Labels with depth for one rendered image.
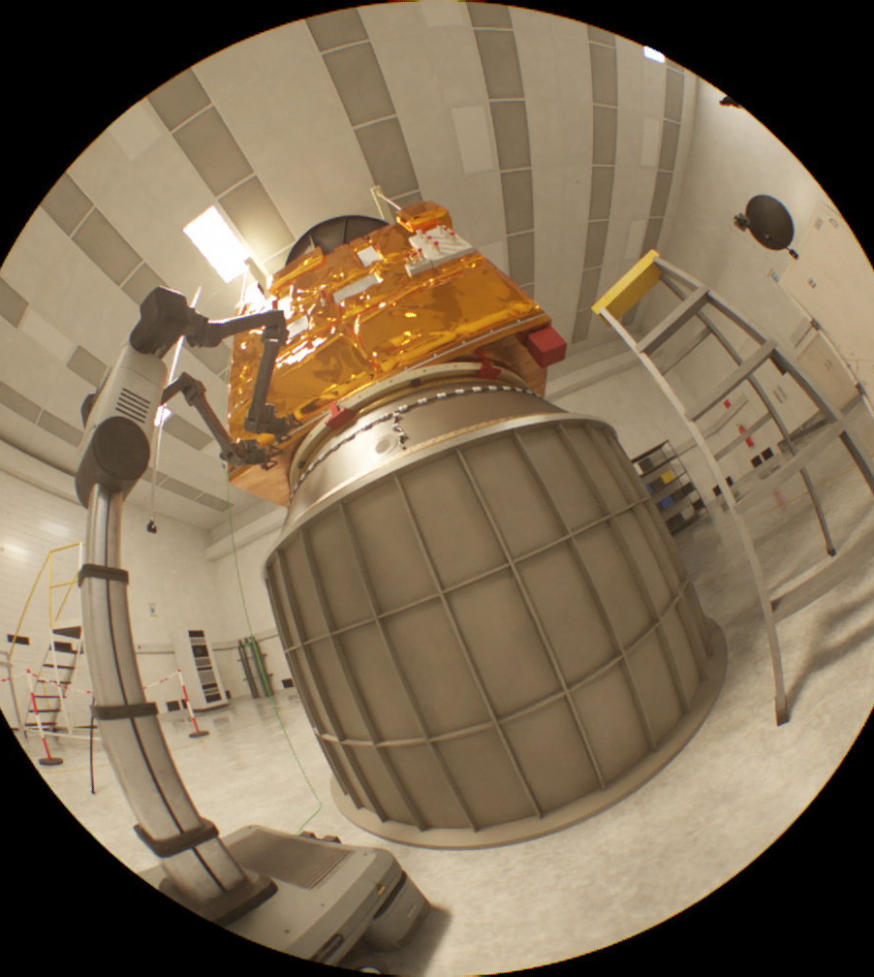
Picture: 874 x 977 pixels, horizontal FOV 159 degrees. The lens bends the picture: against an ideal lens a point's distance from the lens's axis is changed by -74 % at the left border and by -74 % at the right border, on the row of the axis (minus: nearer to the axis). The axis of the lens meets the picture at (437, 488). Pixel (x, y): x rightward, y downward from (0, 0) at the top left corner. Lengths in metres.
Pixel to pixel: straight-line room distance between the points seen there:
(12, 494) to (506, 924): 8.43
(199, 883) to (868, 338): 3.75
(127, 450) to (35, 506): 7.57
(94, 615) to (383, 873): 0.71
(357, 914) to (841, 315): 3.59
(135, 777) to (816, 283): 3.81
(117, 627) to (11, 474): 7.90
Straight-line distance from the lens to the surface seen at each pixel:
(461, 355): 1.55
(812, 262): 3.19
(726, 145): 8.01
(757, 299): 7.91
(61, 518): 8.40
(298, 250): 3.93
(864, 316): 3.13
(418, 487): 0.91
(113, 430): 0.81
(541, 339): 1.64
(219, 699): 8.38
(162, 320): 0.88
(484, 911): 0.92
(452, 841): 1.13
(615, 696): 0.99
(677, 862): 0.86
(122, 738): 0.68
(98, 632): 0.69
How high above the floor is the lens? 0.72
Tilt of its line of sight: 22 degrees up
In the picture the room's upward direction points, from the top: 23 degrees counter-clockwise
